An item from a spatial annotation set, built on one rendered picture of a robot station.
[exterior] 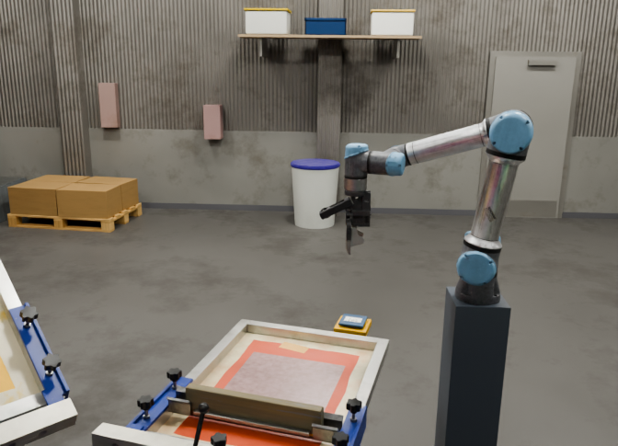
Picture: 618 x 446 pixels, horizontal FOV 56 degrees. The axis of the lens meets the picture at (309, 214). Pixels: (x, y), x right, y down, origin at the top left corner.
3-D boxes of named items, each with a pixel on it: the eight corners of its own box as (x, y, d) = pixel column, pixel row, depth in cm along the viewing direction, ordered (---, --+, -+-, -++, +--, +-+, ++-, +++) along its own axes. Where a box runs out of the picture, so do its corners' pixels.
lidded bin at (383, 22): (410, 37, 726) (412, 13, 718) (415, 35, 683) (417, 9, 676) (368, 37, 728) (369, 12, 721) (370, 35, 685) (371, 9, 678)
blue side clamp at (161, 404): (179, 393, 187) (178, 373, 185) (193, 395, 186) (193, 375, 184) (125, 450, 159) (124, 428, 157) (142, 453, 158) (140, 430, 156)
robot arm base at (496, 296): (494, 289, 207) (496, 262, 205) (505, 305, 193) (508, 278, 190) (451, 288, 208) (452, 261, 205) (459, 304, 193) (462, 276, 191)
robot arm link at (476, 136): (529, 102, 185) (383, 142, 205) (528, 104, 175) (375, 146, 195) (537, 137, 186) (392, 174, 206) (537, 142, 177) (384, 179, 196)
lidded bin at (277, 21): (291, 36, 733) (291, 11, 725) (289, 34, 689) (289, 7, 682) (249, 36, 735) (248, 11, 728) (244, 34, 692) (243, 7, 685)
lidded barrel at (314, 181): (338, 218, 775) (340, 158, 756) (337, 231, 716) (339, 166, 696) (292, 216, 779) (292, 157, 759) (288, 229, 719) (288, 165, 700)
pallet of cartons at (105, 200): (145, 211, 796) (143, 176, 783) (118, 233, 697) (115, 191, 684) (43, 210, 802) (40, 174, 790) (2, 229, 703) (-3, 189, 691)
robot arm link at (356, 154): (367, 146, 184) (341, 144, 187) (365, 180, 187) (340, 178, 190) (373, 143, 191) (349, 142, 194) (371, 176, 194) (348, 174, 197)
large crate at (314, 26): (346, 37, 726) (346, 20, 721) (346, 35, 690) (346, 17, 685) (305, 36, 728) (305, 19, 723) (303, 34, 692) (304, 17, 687)
